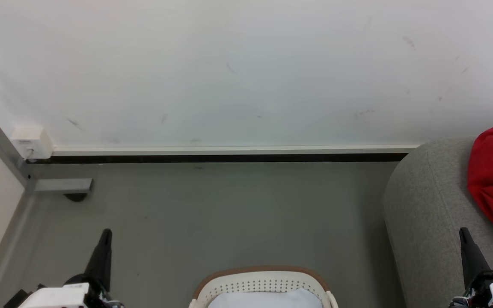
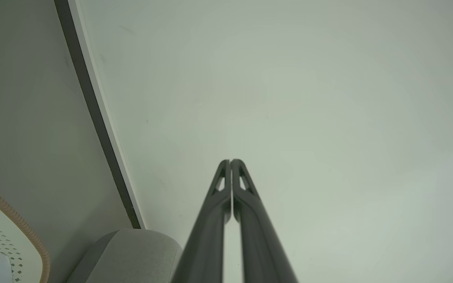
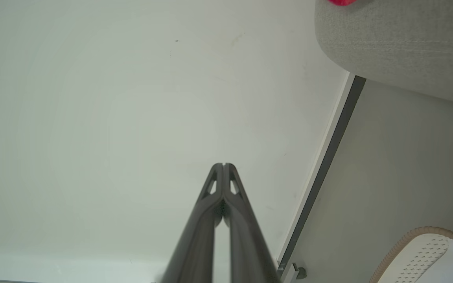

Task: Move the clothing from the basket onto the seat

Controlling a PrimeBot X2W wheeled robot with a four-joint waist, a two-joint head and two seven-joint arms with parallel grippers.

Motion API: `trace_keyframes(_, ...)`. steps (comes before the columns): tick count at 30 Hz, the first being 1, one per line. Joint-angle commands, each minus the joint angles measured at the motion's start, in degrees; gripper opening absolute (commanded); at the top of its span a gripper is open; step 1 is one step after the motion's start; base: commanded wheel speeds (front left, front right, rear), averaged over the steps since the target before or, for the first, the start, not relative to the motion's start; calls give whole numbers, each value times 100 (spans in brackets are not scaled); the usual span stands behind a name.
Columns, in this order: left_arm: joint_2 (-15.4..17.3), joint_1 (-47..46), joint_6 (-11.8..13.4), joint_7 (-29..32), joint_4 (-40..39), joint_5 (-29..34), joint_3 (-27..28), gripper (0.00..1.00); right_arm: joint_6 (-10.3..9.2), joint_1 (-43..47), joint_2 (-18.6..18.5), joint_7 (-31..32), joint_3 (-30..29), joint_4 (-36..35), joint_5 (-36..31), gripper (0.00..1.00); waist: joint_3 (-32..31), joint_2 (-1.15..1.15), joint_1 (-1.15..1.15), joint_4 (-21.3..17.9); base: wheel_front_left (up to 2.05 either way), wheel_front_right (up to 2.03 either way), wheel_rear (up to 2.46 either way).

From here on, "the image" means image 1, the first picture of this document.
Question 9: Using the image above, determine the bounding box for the grey metal foot bar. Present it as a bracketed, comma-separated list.
[30, 178, 93, 193]

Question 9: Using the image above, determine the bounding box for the grey fabric sofa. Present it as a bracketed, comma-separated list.
[382, 136, 493, 308]

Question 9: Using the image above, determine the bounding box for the light blue clothing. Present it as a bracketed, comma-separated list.
[207, 288, 324, 308]

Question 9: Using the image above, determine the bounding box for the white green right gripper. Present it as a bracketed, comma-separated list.
[448, 227, 493, 308]

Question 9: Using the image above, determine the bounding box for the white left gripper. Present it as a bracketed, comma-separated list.
[17, 228, 124, 308]

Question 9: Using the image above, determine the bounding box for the white black baseboard strip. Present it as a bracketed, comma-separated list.
[28, 145, 420, 165]

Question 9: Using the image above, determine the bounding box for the white wall outlet box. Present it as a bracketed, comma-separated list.
[10, 126, 54, 160]

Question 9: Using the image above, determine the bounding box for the white perforated laundry basket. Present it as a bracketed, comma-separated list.
[188, 266, 339, 308]

